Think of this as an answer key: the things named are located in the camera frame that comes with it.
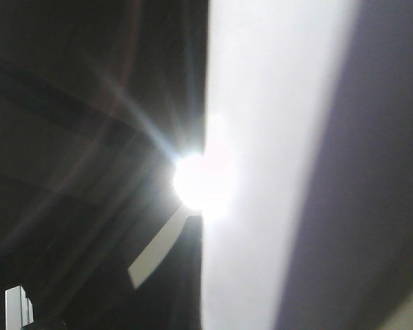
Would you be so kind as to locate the white paper sheet stack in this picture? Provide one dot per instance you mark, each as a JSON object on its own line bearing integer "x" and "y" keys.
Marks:
{"x": 271, "y": 75}

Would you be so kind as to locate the bright ceiling lamp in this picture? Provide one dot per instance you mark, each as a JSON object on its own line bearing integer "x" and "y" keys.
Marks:
{"x": 188, "y": 181}

